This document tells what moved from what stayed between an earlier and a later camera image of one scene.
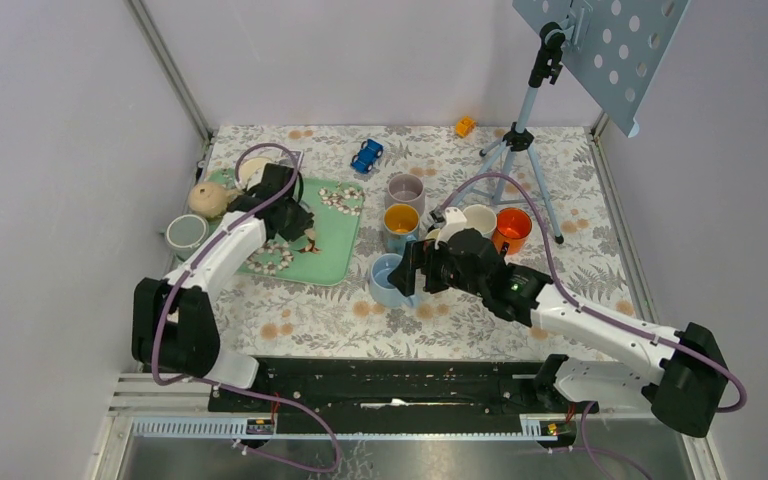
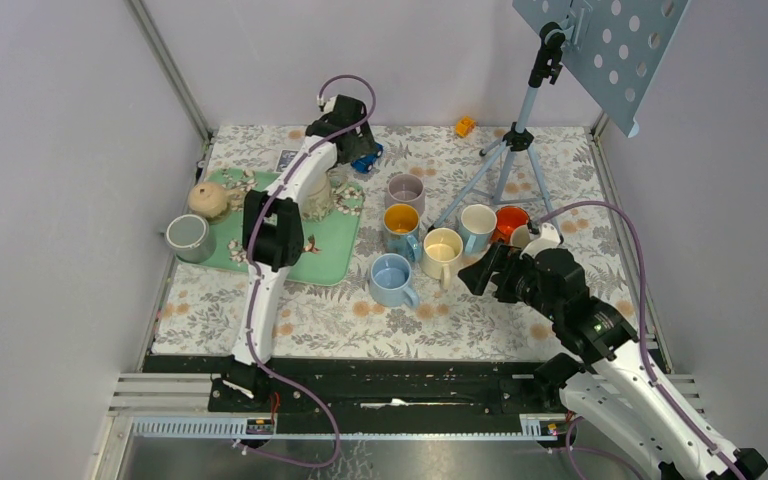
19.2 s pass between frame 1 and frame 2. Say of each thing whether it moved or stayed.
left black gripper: moved
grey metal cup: stayed
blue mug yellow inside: stayed
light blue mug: stayed
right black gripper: moved
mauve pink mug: stayed
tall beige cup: moved
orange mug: stayed
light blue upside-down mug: stayed
